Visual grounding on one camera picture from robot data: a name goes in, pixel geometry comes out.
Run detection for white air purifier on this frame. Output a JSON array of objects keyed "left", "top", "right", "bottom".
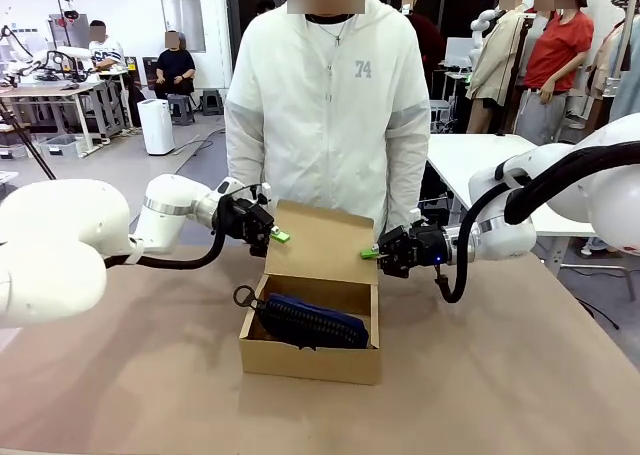
[{"left": 137, "top": 99, "right": 176, "bottom": 157}]

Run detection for brown cardboard box with lid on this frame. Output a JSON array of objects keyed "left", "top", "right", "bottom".
[{"left": 237, "top": 199, "right": 383, "bottom": 387}]

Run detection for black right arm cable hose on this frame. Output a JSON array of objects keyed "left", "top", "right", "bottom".
[{"left": 433, "top": 143, "right": 640, "bottom": 305}]

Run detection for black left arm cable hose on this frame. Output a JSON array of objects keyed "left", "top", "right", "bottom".
[{"left": 101, "top": 213, "right": 227, "bottom": 272}]

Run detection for white side table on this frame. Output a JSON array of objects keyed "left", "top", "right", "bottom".
[{"left": 427, "top": 133, "right": 599, "bottom": 239}]

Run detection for black tripod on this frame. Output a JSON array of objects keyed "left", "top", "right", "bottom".
[{"left": 0, "top": 98, "right": 57, "bottom": 182}]

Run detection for mannequin in dark red top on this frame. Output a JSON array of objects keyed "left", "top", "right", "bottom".
[{"left": 399, "top": 0, "right": 447, "bottom": 102}]

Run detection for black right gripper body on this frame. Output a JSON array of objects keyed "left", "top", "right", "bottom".
[{"left": 376, "top": 221, "right": 447, "bottom": 280}]

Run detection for navy blue zipper pouch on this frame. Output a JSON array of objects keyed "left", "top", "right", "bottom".
[{"left": 232, "top": 284, "right": 372, "bottom": 352}]

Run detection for wooden workbench grey legs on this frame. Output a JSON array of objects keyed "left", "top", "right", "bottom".
[{"left": 0, "top": 82, "right": 97, "bottom": 159}]

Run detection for silver wall panel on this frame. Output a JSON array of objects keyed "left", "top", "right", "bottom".
[{"left": 160, "top": 0, "right": 207, "bottom": 54}]

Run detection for mannequin in red shirt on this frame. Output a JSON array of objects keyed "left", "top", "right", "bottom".
[{"left": 519, "top": 0, "right": 596, "bottom": 147}]

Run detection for seated person white printed shirt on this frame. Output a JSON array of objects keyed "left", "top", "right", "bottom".
[{"left": 87, "top": 19, "right": 127, "bottom": 72}]

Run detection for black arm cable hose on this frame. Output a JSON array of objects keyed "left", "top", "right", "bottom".
[
  {"left": 101, "top": 213, "right": 227, "bottom": 272},
  {"left": 433, "top": 143, "right": 640, "bottom": 305}
]

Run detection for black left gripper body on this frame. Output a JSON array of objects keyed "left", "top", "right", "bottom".
[{"left": 213, "top": 194, "right": 277, "bottom": 258}]

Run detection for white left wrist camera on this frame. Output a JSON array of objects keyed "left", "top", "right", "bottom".
[{"left": 215, "top": 176, "right": 274, "bottom": 209}]

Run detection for person in white jacket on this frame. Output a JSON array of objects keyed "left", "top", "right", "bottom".
[{"left": 223, "top": 0, "right": 432, "bottom": 236}]

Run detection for grey plastic crate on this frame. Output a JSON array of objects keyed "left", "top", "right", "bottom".
[{"left": 428, "top": 99, "right": 454, "bottom": 136}]

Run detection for seated person black shirt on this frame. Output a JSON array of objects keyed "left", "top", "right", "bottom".
[{"left": 151, "top": 29, "right": 197, "bottom": 100}]

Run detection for mannequin in beige coat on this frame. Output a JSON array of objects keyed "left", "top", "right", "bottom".
[{"left": 466, "top": 0, "right": 532, "bottom": 136}]

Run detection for grey plastic stool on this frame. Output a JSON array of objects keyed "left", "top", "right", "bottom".
[
  {"left": 166, "top": 93, "right": 196, "bottom": 127},
  {"left": 200, "top": 89, "right": 225, "bottom": 117}
]

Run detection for grey storage bin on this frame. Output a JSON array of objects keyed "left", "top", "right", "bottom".
[{"left": 38, "top": 134, "right": 85, "bottom": 160}]

